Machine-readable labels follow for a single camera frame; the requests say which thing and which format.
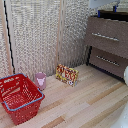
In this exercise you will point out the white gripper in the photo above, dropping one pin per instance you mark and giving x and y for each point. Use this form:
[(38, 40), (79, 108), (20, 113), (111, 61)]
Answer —
[(101, 3)]

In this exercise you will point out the dark brown drawer cabinet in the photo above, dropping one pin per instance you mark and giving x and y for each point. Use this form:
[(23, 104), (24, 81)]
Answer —
[(106, 15)]

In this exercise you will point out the narrow beige woven screen panel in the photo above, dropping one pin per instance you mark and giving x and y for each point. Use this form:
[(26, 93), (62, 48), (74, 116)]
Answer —
[(76, 30)]

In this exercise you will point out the yellow red patterned box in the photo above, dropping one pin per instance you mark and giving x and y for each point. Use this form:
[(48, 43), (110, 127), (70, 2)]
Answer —
[(67, 75)]

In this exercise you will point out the wide beige woven screen panel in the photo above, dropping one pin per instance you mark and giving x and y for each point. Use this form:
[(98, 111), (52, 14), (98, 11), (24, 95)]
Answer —
[(35, 36)]

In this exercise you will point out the pink cup with print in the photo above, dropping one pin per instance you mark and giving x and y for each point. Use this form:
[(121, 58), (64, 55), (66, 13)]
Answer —
[(40, 81)]

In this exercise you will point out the black vertical strip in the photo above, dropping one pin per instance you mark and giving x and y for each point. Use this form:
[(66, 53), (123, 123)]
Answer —
[(9, 40)]

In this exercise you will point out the red plastic shopping basket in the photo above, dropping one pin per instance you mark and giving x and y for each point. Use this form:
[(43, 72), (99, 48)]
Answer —
[(20, 100)]

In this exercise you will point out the wooden screen post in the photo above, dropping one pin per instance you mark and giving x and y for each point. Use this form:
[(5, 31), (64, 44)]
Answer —
[(60, 33)]

